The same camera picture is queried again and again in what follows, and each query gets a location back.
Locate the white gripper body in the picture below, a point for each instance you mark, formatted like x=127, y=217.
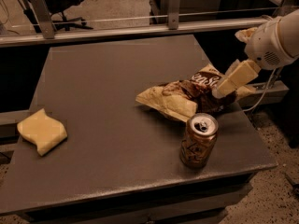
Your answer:
x=263, y=46

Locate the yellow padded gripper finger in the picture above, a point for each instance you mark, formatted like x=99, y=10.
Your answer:
x=236, y=76
x=245, y=35

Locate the brown chip bag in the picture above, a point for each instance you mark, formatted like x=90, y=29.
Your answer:
x=181, y=99

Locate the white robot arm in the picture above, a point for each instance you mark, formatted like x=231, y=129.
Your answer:
x=272, y=45

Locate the orange soda can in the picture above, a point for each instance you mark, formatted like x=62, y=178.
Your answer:
x=199, y=139

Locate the black office chair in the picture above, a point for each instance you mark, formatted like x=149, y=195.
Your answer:
x=59, y=7

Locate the yellow sponge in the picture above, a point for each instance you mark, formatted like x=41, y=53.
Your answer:
x=42, y=131

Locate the metal guard rail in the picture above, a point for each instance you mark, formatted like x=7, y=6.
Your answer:
x=29, y=23

